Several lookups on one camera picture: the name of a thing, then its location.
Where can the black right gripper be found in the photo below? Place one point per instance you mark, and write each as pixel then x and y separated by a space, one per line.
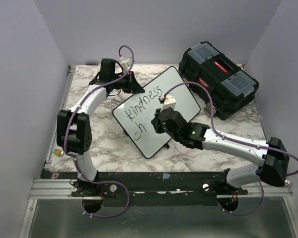
pixel 156 122

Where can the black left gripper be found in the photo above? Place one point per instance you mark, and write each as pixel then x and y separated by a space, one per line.
pixel 133 86

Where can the white framed whiteboard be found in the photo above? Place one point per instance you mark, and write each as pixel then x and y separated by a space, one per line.
pixel 135 114

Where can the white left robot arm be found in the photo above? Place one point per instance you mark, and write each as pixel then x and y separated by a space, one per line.
pixel 73 126

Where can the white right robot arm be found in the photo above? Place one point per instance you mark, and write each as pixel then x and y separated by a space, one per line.
pixel 268 159

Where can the black red toolbox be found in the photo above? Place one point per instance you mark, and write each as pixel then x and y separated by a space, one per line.
pixel 229 86

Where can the yellow small object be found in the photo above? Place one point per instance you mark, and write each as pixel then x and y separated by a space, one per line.
pixel 58 152

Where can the copper pipe fitting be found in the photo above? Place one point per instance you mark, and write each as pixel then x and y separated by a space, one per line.
pixel 288 183

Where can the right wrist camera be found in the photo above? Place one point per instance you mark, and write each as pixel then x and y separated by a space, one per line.
pixel 167 101

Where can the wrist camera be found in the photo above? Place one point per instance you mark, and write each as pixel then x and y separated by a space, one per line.
pixel 125 63
pixel 167 101

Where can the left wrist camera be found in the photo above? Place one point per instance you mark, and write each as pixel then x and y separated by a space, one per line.
pixel 125 63

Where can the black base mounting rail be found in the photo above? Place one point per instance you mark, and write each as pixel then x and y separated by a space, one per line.
pixel 151 189

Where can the aluminium frame rail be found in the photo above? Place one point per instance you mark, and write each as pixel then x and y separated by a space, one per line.
pixel 53 145

